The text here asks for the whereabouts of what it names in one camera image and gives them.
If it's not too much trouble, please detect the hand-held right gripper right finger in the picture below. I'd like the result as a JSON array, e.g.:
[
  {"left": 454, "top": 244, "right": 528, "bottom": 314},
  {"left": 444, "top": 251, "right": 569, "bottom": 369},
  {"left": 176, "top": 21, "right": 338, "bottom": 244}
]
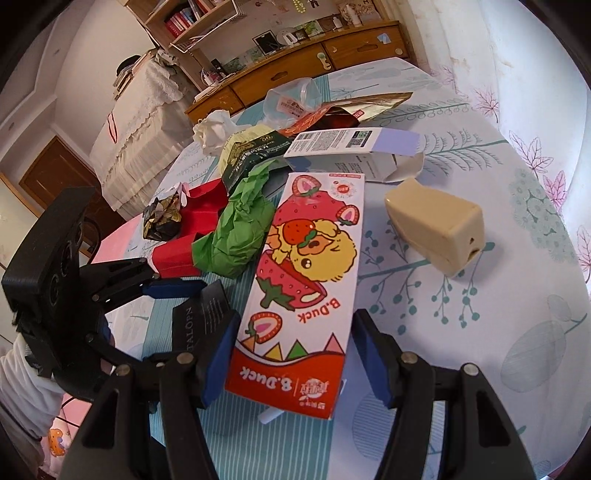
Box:
[{"left": 352, "top": 308, "right": 552, "bottom": 480}]

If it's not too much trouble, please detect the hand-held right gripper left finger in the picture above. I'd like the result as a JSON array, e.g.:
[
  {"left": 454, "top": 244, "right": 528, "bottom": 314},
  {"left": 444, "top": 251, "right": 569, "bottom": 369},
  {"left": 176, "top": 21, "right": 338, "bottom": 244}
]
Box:
[{"left": 58, "top": 316, "right": 241, "bottom": 480}]

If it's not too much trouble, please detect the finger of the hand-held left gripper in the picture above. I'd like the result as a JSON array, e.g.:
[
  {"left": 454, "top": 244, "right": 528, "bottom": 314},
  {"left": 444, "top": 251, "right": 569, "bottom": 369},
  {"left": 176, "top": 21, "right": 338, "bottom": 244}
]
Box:
[
  {"left": 85, "top": 332, "right": 164, "bottom": 370},
  {"left": 81, "top": 257, "right": 206, "bottom": 317}
]

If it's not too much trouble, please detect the small black box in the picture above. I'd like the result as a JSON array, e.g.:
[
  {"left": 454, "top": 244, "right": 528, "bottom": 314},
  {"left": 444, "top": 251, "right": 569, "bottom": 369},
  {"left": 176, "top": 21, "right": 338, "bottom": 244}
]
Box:
[{"left": 172, "top": 278, "right": 232, "bottom": 365}]

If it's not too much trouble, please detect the strawberry cartoon print carton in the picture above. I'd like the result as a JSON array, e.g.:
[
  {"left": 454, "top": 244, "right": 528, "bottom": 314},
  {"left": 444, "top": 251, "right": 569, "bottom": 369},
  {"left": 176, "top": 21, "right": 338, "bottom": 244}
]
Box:
[{"left": 224, "top": 172, "right": 368, "bottom": 422}]

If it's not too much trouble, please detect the cream and green pistachio box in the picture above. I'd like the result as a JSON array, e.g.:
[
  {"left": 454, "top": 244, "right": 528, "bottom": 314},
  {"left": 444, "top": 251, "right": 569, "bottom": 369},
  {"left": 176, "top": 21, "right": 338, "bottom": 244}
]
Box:
[{"left": 217, "top": 129, "right": 296, "bottom": 192}]

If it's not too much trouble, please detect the white and purple carton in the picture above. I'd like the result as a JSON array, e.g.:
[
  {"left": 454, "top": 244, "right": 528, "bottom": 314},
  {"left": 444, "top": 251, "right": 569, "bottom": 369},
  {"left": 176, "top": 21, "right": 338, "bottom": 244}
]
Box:
[{"left": 283, "top": 127, "right": 426, "bottom": 184}]

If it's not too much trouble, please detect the pink sheet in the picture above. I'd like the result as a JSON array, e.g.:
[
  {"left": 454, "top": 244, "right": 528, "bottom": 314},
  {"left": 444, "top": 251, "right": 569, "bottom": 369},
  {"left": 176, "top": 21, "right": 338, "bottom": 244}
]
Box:
[{"left": 98, "top": 215, "right": 160, "bottom": 278}]

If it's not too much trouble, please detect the gold and black foil wrapper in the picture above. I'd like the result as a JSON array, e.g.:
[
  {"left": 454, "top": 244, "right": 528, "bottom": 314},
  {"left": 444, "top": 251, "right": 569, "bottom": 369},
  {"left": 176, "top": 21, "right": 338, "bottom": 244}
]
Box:
[{"left": 142, "top": 191, "right": 185, "bottom": 241}]

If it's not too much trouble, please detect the red paper box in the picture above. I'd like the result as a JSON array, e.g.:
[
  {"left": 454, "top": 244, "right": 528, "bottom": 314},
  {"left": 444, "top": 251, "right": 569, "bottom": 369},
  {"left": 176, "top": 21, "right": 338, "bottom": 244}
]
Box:
[{"left": 152, "top": 180, "right": 229, "bottom": 280}]

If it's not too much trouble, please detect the wooden door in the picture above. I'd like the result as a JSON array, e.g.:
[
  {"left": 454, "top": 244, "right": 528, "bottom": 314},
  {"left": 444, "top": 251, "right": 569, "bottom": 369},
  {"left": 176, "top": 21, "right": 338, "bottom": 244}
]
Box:
[{"left": 18, "top": 136, "right": 118, "bottom": 259}]

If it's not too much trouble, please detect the crumpled green paper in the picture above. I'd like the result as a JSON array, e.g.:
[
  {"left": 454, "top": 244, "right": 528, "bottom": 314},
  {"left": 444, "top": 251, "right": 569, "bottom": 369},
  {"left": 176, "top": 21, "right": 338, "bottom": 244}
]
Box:
[{"left": 191, "top": 159, "right": 278, "bottom": 278}]

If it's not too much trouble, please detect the pink printed clothing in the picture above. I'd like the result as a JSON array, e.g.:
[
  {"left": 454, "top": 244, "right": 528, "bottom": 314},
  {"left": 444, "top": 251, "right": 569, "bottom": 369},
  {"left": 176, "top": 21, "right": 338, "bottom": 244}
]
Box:
[{"left": 34, "top": 394, "right": 95, "bottom": 480}]

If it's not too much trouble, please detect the beige plastic box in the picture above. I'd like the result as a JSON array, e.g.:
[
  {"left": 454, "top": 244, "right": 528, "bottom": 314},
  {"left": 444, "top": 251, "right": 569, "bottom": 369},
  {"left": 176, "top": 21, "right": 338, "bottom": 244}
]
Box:
[{"left": 385, "top": 178, "right": 485, "bottom": 278}]

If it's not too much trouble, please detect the white crumpled packet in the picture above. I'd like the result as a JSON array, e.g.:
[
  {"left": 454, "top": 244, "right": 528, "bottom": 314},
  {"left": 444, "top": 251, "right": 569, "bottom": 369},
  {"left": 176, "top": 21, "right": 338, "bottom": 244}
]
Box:
[{"left": 191, "top": 110, "right": 238, "bottom": 157}]

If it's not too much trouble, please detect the white lace furniture cover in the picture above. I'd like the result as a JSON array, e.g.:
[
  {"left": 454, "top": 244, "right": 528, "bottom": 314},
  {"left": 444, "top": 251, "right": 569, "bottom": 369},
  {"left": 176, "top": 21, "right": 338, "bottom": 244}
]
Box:
[{"left": 90, "top": 55, "right": 197, "bottom": 220}]

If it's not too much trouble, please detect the clear plastic bag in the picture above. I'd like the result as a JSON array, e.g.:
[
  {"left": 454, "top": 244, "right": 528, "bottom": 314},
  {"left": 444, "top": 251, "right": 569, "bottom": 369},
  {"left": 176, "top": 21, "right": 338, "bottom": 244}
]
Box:
[{"left": 264, "top": 78, "right": 324, "bottom": 130}]

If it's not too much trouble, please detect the gold and red foil pouch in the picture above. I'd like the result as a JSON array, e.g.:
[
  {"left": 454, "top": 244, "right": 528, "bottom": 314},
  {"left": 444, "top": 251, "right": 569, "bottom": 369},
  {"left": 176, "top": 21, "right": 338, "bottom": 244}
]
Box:
[{"left": 279, "top": 91, "right": 414, "bottom": 139}]

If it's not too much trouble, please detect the row of red books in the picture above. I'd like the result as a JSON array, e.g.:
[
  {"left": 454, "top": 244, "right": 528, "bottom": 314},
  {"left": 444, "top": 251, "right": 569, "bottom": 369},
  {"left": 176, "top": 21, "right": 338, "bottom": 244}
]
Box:
[{"left": 164, "top": 7, "right": 206, "bottom": 38}]

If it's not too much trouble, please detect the wooden bookshelf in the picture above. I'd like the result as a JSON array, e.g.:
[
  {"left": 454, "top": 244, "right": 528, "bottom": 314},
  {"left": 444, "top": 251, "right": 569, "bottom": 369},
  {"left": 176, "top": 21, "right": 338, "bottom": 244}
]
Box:
[{"left": 124, "top": 0, "right": 252, "bottom": 93}]

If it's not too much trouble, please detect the wooden sideboard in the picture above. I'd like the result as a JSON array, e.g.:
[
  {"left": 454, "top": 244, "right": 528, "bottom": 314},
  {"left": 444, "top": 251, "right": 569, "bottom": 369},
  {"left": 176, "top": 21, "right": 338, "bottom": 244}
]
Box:
[{"left": 185, "top": 21, "right": 419, "bottom": 125}]

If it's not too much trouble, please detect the white floral curtain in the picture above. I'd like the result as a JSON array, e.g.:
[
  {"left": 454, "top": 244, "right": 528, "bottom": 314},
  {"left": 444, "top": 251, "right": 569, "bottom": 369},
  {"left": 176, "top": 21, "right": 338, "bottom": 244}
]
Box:
[{"left": 406, "top": 0, "right": 591, "bottom": 282}]

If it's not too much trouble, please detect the black photo frame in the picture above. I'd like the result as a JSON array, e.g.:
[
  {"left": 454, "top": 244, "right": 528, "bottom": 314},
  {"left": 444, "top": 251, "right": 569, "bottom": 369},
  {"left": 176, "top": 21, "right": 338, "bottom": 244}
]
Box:
[{"left": 253, "top": 30, "right": 280, "bottom": 57}]

